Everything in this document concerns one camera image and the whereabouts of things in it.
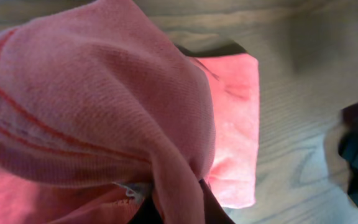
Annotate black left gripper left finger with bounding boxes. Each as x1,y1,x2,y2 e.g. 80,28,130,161
127,196,163,224

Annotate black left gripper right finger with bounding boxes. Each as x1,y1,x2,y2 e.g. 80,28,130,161
200,179,234,224

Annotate red printed t-shirt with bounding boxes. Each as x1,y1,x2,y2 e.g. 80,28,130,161
0,1,259,223

